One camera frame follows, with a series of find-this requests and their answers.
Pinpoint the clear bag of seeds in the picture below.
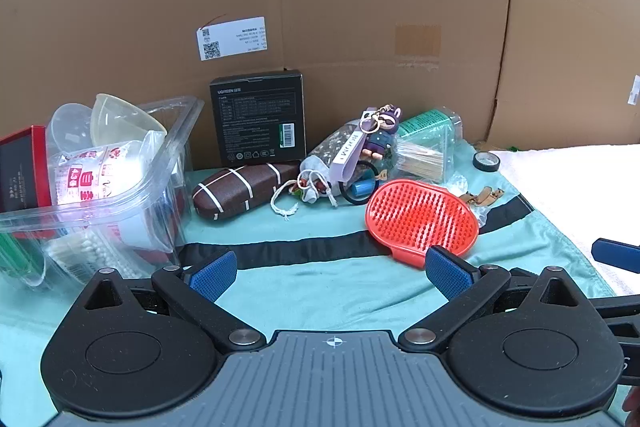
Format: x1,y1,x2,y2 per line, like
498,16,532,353
306,119,372,168

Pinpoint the black hair tie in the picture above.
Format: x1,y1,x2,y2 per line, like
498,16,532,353
341,161,387,208

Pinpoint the clear plastic container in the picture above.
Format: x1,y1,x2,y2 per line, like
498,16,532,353
0,96,206,293

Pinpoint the white towel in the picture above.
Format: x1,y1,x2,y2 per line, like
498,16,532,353
480,144,640,298

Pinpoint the brown striped glasses case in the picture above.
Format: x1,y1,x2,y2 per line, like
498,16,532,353
192,162,302,222

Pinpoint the black tape roll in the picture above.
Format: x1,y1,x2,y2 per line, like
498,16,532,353
473,152,502,174

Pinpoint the clear toothpick box green label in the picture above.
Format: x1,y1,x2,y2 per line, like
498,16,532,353
390,107,463,185

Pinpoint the red rubber brush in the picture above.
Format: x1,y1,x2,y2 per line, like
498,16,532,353
365,179,480,269

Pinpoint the yellowish plastic bowl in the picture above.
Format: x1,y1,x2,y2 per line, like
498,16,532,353
91,93,168,148

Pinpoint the teal cloth with black stripe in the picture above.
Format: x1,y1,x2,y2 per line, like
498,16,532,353
0,139,616,427

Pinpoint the white shipping label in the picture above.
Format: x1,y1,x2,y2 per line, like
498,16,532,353
196,16,266,62

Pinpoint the black product box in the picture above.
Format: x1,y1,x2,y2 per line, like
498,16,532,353
209,69,307,168

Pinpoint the cotton swab box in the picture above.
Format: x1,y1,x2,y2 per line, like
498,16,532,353
44,231,148,284

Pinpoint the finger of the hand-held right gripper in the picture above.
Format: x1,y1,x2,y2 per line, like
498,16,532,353
591,238,640,274

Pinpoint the grey drawstring pouch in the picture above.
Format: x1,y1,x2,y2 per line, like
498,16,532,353
270,155,341,224

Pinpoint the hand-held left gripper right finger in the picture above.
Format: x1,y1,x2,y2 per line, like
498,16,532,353
398,245,601,353

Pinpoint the red box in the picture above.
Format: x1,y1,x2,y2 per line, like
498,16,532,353
0,125,63,214

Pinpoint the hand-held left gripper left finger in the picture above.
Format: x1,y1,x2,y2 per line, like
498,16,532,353
65,251,267,353

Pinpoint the purple strap doll keychain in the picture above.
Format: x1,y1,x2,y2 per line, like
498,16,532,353
327,104,405,184

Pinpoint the clear plastic cup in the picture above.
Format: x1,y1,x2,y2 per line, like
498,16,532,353
47,103,103,158

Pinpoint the green packet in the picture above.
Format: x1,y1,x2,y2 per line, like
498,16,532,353
0,231,43,280

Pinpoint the printed white packet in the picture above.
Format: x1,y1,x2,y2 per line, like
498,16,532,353
50,141,153,210

